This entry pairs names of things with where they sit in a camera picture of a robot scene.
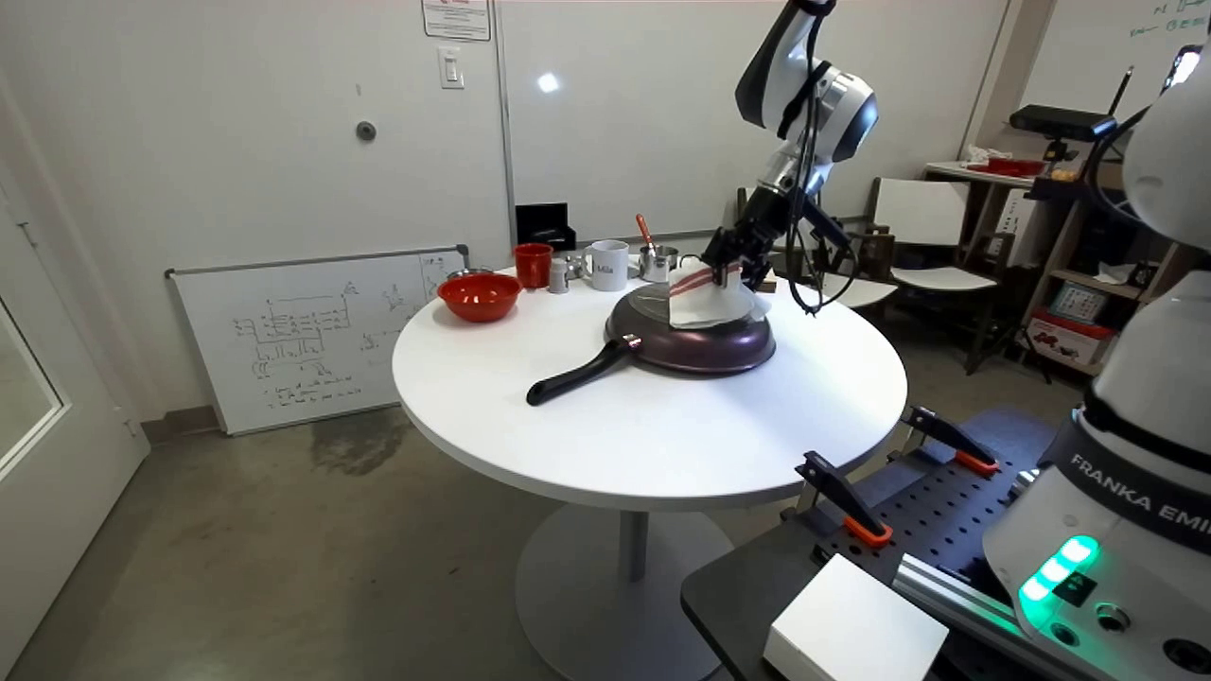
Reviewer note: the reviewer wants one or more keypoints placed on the red cup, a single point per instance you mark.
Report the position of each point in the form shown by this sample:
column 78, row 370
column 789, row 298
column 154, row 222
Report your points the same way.
column 533, row 265

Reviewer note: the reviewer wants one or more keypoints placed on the white box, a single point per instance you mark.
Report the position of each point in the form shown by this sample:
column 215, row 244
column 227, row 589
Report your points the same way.
column 857, row 624

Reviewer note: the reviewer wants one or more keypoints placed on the round grey wall disc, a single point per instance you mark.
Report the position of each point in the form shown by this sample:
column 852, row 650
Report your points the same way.
column 365, row 131

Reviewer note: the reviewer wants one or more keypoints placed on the purple frying pan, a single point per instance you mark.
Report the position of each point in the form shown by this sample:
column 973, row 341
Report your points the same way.
column 707, row 348

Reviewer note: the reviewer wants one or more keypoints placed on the white light switch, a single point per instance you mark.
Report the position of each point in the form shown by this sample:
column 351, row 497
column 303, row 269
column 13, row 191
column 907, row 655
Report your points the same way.
column 451, row 71

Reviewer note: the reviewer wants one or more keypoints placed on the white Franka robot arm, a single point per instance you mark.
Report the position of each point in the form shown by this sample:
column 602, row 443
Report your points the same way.
column 1138, row 378

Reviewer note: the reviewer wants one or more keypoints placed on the white cloth with red stripes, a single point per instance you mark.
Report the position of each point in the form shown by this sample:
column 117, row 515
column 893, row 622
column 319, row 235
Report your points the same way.
column 707, row 309

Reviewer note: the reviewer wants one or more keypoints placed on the white table pedestal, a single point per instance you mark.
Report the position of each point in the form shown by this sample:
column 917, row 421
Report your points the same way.
column 608, row 592

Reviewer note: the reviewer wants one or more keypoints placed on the red bowl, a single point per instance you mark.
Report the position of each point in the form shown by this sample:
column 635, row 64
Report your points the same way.
column 480, row 302

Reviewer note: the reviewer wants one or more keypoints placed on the small steel cup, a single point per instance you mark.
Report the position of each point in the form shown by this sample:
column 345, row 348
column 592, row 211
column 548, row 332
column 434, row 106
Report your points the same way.
column 556, row 279

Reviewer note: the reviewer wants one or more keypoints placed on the black robot cart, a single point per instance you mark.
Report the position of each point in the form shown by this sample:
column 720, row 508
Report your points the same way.
column 757, row 592

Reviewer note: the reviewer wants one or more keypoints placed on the black wall tray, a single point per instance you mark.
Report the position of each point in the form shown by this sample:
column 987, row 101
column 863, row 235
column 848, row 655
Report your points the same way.
column 548, row 227

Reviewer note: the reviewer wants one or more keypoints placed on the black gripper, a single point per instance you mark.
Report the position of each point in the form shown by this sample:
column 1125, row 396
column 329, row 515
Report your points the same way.
column 757, row 226

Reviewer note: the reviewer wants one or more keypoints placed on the white chair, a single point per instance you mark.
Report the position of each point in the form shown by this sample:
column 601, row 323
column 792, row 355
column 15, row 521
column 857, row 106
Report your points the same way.
column 921, row 213

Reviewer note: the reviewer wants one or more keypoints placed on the whiteboard with drawings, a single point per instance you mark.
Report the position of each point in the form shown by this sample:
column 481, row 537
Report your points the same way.
column 314, row 341

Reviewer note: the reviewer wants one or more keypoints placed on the red tray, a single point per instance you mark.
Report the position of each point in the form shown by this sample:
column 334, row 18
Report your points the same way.
column 1012, row 163

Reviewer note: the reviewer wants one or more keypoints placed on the white mug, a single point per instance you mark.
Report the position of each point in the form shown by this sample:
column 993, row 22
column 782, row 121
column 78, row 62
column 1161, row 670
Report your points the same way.
column 608, row 265

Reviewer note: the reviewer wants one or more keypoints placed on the white door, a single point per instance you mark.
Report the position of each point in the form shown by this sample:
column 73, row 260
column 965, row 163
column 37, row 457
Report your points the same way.
column 49, row 503

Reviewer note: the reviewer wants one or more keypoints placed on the wooden shelf unit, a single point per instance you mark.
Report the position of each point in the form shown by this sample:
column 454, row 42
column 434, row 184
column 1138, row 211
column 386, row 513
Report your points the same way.
column 1084, row 289

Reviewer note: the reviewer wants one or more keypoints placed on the aluminum rail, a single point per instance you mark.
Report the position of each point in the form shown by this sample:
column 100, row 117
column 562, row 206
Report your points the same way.
column 946, row 589

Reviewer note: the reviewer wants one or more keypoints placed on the small steel pot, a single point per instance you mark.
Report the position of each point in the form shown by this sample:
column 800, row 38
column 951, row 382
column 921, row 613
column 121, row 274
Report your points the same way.
column 660, row 262

